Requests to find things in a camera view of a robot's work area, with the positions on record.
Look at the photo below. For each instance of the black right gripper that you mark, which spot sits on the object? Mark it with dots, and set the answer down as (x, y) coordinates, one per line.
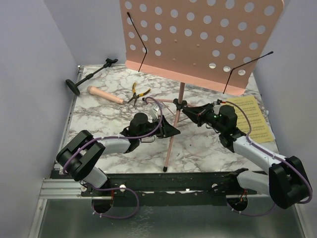
(203, 114)

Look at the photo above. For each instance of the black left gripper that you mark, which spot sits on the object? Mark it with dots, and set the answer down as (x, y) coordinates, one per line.
(165, 129)

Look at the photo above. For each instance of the yellow sheet music page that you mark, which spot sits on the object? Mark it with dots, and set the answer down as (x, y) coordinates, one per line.
(260, 131)

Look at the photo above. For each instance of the pink perforated music stand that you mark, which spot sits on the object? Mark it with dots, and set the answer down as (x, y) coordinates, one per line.
(214, 44)

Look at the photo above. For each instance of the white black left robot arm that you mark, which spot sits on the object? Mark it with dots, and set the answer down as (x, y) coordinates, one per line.
(79, 157)

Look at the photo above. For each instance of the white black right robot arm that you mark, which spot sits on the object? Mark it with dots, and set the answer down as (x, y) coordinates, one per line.
(284, 178)

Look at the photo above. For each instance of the pink toy microphone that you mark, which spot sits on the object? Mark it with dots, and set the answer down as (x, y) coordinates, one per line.
(97, 92)

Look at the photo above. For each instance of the black microphone stand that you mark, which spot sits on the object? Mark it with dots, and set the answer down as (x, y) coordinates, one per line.
(74, 86)

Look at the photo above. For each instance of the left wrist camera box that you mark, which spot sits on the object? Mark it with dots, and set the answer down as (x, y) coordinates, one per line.
(154, 112)

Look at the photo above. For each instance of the yellow handled pliers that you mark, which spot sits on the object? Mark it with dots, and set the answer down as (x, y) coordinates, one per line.
(135, 95)

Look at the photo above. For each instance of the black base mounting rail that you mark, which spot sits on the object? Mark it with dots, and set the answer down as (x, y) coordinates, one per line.
(168, 189)

